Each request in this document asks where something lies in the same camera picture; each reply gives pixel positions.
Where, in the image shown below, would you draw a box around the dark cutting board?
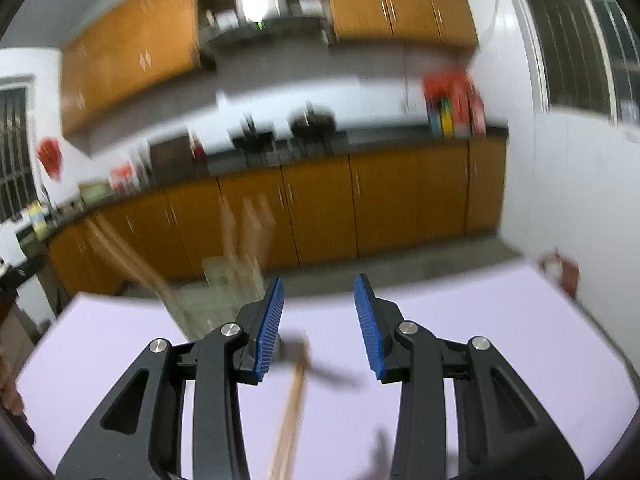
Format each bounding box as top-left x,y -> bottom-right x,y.
149,132 -> 196,178

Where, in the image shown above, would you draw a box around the wooden chopstick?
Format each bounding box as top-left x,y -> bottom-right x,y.
86,212 -> 193,338
267,332 -> 308,480
95,212 -> 199,342
274,330 -> 314,480

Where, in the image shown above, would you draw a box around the red and white object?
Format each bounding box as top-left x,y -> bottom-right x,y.
541,249 -> 582,295

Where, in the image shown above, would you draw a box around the black kitchen countertop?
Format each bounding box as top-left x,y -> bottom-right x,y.
0,125 -> 508,291

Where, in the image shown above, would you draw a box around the yellow detergent bottle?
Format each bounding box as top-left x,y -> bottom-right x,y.
27,201 -> 48,238

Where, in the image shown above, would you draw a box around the barred window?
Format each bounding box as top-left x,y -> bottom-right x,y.
510,0 -> 640,126
0,77 -> 38,223

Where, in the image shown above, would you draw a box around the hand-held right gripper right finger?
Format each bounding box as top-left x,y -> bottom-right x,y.
353,274 -> 586,480

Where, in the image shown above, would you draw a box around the green utensil holder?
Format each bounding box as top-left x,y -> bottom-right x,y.
201,256 -> 265,318

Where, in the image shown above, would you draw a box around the person's left hand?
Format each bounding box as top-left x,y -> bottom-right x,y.
0,355 -> 26,423

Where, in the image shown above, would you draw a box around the wooden wall cabinets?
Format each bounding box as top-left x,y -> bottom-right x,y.
60,0 -> 478,136

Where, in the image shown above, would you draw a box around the lavender tablecloth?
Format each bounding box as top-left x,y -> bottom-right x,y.
15,257 -> 640,480

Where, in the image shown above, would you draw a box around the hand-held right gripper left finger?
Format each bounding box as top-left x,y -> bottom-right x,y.
54,276 -> 286,480

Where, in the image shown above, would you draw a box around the black wok with lid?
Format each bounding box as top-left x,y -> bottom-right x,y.
290,102 -> 338,137

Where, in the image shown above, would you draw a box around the green basin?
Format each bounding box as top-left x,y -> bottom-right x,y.
79,180 -> 112,204

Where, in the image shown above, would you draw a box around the hanging red plastic bag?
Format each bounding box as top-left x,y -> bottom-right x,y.
37,136 -> 65,181

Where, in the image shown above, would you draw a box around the tall red condiment bottle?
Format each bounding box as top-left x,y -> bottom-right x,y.
467,87 -> 487,136

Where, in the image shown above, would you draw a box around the orange condiment bottle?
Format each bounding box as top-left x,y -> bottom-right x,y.
450,92 -> 471,136

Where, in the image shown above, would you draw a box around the wooden base cabinets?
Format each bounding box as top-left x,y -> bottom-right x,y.
46,137 -> 508,296

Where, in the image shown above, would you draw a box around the gas stove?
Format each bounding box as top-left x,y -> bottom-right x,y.
240,132 -> 348,162

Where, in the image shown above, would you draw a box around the crumpled red bag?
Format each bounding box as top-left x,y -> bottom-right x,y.
422,72 -> 476,99

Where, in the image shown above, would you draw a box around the yellow and blue box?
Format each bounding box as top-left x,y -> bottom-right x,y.
430,105 -> 453,137

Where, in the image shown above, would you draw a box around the red and white plastic bag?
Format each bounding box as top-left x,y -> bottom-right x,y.
109,165 -> 138,194

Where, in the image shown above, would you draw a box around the thin wall cable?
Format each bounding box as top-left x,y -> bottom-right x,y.
400,0 -> 507,111

